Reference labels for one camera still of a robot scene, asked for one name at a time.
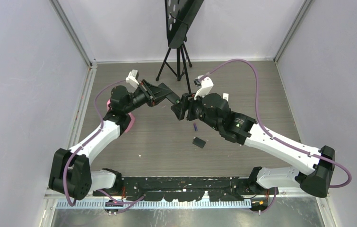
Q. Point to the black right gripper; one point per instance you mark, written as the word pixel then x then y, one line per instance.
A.
pixel 187 101

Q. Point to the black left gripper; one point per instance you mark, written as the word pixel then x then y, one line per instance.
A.
pixel 151 92

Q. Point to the white remote control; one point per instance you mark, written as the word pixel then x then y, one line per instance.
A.
pixel 226 96

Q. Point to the black remote battery cover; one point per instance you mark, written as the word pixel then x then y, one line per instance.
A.
pixel 199 142

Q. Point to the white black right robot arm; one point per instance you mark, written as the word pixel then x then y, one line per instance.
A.
pixel 311 168

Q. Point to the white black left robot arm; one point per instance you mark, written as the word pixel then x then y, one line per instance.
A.
pixel 71 172

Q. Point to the pink metronome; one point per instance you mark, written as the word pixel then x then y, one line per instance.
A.
pixel 127 120

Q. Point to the black music stand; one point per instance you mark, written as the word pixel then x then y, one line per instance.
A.
pixel 179 16

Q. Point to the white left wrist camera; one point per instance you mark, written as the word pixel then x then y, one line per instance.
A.
pixel 132 78

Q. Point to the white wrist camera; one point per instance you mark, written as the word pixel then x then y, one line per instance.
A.
pixel 132 78
pixel 204 85

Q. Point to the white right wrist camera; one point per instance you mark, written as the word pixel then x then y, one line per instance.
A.
pixel 204 85

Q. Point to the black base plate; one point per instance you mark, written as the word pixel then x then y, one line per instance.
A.
pixel 186 189

